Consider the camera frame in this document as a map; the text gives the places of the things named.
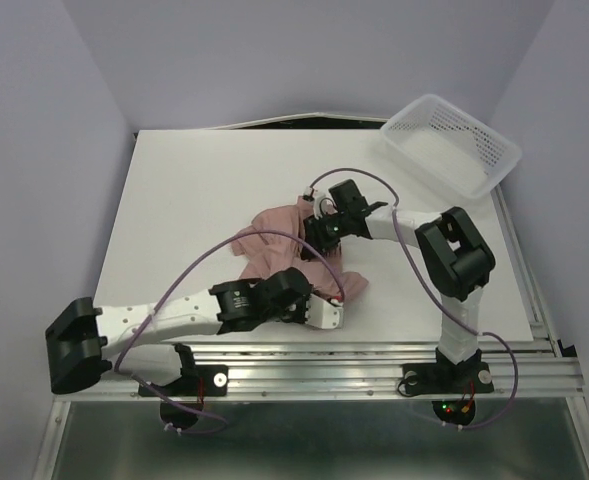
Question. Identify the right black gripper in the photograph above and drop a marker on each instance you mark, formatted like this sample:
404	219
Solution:
314	233

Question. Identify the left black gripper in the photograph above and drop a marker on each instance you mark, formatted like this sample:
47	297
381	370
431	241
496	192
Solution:
300	317

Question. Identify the pink skirt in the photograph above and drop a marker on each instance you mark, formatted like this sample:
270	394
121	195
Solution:
268	248

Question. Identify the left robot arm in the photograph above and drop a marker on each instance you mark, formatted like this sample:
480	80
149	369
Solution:
84	341

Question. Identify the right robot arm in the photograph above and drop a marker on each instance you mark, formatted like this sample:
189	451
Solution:
458	263

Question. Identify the white plastic basket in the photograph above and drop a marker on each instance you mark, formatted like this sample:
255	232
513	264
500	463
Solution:
450	148

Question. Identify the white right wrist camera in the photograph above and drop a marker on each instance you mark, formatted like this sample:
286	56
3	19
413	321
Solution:
315	198

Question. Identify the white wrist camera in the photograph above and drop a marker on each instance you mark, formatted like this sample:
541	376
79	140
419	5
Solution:
315	198
323	314

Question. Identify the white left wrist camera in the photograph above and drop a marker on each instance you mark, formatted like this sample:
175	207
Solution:
323	314

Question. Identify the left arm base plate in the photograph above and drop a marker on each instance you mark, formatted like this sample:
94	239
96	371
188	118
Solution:
203	380

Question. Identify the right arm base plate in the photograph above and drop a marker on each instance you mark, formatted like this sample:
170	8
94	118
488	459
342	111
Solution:
444	380

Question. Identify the aluminium rail frame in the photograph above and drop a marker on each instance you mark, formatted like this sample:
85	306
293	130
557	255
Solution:
332	411

